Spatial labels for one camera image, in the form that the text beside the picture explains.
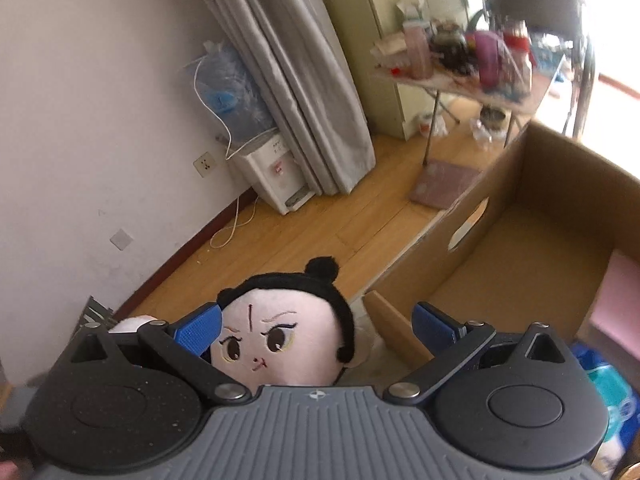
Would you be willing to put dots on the white wall switch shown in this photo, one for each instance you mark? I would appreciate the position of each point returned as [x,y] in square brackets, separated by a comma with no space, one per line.
[121,239]

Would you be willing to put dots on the plastic-covered water jug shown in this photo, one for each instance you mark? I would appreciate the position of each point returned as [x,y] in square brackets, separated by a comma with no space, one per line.
[235,90]

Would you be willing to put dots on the white cup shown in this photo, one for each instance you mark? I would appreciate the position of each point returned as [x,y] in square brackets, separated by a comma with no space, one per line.
[430,125]

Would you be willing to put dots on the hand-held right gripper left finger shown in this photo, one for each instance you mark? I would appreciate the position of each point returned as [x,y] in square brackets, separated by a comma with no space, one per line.
[200,327]

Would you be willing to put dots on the grey curtain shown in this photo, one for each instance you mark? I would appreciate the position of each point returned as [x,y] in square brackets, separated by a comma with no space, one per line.
[300,85]

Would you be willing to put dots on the white water dispenser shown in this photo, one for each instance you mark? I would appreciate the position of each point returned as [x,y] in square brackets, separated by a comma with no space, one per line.
[270,175]

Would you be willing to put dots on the cluttered folding table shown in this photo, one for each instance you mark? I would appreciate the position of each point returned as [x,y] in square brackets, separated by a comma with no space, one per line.
[450,82]

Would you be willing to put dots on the pink floor mat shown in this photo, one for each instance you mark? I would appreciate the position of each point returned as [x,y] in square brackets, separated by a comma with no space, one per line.
[445,182]

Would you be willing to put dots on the pink tumbler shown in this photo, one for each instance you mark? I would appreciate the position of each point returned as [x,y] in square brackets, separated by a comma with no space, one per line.
[416,52]

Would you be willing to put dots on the dark teapot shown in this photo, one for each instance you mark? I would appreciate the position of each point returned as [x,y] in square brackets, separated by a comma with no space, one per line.
[447,45]

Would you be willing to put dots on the white fluffy blanket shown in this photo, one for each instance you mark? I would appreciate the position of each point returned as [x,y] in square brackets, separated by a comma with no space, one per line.
[132,324]

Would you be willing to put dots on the red-capped jar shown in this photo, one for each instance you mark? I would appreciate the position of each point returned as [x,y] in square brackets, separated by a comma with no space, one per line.
[516,40]

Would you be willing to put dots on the dark floor bowl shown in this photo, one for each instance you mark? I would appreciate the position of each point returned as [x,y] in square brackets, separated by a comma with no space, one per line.
[492,117]

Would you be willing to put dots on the brown cardboard box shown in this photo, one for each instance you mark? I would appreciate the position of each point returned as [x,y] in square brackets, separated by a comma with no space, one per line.
[525,260]

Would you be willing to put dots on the black-haired plush doll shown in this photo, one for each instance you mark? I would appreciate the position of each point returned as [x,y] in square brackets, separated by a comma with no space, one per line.
[280,310]

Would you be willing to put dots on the pale green cabinet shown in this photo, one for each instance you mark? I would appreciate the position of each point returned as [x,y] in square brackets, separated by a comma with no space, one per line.
[375,35]

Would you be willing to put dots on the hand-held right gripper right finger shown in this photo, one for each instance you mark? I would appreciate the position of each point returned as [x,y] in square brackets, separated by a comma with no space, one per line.
[435,327]

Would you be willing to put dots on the magenta bottle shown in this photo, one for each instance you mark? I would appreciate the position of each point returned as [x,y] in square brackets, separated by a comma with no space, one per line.
[487,57]

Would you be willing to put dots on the teal wet wipes pack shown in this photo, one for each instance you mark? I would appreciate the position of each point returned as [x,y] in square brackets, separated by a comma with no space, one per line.
[607,380]

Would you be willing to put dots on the white wall socket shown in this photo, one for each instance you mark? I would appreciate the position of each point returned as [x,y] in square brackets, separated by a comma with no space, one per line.
[205,166]

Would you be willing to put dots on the pink paper sheet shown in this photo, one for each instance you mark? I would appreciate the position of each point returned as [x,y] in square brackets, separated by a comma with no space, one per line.
[620,295]

